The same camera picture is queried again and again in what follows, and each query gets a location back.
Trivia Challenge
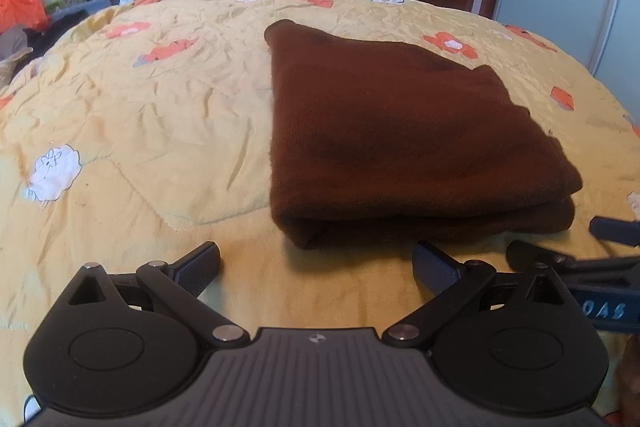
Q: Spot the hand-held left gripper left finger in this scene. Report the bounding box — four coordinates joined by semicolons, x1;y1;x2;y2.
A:
60;241;251;348

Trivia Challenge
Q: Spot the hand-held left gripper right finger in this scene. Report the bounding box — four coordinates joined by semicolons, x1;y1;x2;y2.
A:
382;241;576;349

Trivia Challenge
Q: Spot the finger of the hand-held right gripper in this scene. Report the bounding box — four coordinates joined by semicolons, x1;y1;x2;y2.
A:
506;240;640;280
589;216;640;249

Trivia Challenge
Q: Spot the brown knit sweater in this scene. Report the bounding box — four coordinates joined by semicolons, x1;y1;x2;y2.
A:
264;19;584;251

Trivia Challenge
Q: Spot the yellow flower print quilt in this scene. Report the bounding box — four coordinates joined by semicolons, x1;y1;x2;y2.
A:
0;0;640;427

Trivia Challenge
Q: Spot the grey cloth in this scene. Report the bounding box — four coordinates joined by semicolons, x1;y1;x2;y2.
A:
0;24;33;62

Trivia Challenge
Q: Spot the orange cloth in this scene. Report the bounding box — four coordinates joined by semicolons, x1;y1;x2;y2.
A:
0;0;51;32

